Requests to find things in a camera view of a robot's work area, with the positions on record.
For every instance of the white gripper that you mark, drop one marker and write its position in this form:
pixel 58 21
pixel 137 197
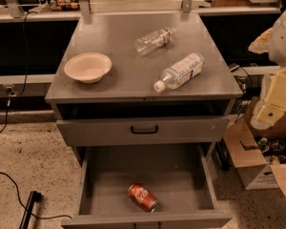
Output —
pixel 283 40

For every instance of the red coke can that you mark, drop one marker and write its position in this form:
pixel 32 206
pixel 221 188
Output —
pixel 142 197

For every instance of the open grey middle drawer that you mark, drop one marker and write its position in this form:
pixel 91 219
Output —
pixel 177 175

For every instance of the grey drawer cabinet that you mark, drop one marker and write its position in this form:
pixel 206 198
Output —
pixel 126 91

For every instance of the grey top drawer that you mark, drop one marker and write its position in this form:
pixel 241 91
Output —
pixel 108 132

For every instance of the open cardboard box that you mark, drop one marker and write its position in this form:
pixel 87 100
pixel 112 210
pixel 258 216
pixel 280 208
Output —
pixel 257 154

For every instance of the white labelled water bottle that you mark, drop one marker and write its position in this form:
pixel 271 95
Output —
pixel 180 72

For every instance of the clear empty plastic bottle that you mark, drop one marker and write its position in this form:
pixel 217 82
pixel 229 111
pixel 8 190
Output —
pixel 154 40

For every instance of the white paper bowl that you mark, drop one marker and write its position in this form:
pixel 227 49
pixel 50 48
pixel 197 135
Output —
pixel 88 67

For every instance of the black bar on floor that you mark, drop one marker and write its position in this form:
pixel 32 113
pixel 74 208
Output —
pixel 33 198

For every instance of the black drawer handle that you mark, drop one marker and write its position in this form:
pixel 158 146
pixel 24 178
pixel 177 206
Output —
pixel 150 131

